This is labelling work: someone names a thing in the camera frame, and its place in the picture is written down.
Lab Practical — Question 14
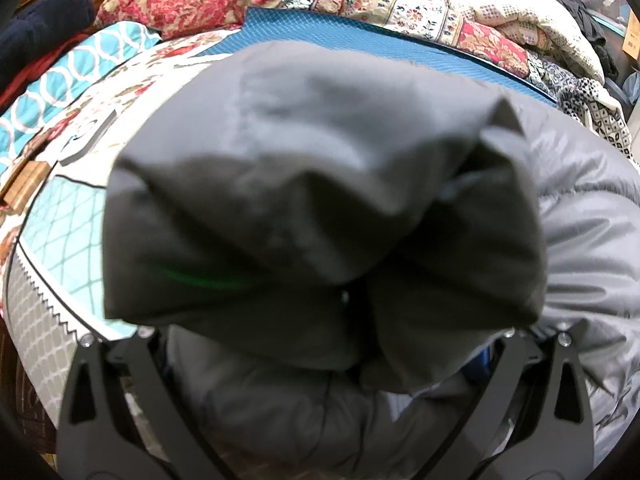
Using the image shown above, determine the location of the cream checked quilt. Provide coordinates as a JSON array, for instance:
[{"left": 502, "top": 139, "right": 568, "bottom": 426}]
[{"left": 445, "top": 0, "right": 606, "bottom": 83}]

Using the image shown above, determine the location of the black clothes pile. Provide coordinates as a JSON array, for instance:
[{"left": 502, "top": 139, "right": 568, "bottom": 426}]
[{"left": 520, "top": 0, "right": 621, "bottom": 81}]

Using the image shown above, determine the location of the dark navy fluffy cloth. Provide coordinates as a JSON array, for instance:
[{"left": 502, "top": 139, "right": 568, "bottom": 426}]
[{"left": 0, "top": 0, "right": 96, "bottom": 78}]

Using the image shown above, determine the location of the red cloth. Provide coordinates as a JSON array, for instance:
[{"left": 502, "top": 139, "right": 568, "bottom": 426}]
[{"left": 0, "top": 42, "right": 76, "bottom": 106}]

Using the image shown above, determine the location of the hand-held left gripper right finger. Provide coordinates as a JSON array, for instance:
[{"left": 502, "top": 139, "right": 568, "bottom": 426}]
[{"left": 450, "top": 320, "right": 596, "bottom": 480}]

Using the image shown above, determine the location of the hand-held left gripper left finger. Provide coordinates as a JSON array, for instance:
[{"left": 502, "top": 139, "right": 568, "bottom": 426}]
[{"left": 56, "top": 327, "right": 226, "bottom": 480}]

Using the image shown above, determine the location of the wooden box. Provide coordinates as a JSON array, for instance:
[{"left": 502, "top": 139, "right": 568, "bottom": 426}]
[{"left": 0, "top": 160, "right": 53, "bottom": 211}]

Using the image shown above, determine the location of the teal circle pattern pillow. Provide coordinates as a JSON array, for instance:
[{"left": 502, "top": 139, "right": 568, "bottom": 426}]
[{"left": 0, "top": 22, "right": 161, "bottom": 171}]

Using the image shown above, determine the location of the floral bed sheet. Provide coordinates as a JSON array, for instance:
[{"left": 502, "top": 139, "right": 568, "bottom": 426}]
[{"left": 0, "top": 30, "right": 241, "bottom": 281}]

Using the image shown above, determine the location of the wooden nightstand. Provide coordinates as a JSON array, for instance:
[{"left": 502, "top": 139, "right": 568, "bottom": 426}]
[{"left": 10, "top": 350, "right": 66, "bottom": 461}]

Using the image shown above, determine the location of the white controller with dial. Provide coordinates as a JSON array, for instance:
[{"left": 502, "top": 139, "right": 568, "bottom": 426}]
[{"left": 57, "top": 107, "right": 118, "bottom": 166}]

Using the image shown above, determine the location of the yellow carton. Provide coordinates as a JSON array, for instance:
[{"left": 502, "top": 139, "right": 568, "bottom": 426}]
[{"left": 622, "top": 25, "right": 640, "bottom": 61}]

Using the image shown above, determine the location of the black white patterned blanket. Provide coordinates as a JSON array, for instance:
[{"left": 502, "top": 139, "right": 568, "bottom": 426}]
[{"left": 525, "top": 50, "right": 638, "bottom": 166}]

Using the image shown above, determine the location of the grey puffer jacket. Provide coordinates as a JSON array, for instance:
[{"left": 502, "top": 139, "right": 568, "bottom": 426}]
[{"left": 102, "top": 40, "right": 640, "bottom": 480}]

